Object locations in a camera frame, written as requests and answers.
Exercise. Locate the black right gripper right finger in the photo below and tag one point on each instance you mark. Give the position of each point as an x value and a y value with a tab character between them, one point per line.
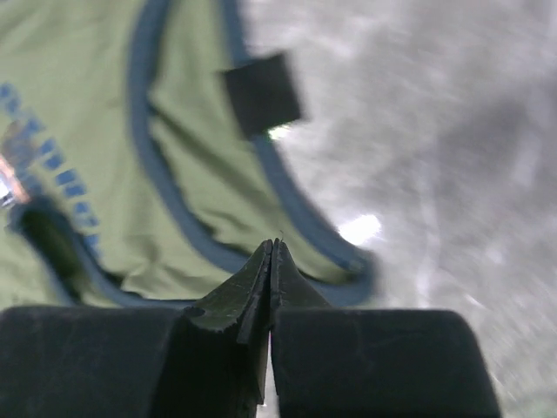
337	362

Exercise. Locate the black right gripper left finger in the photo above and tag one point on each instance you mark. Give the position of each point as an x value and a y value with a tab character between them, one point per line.
207	360

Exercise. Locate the green graphic tank top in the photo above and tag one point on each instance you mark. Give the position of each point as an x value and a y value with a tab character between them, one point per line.
137	167

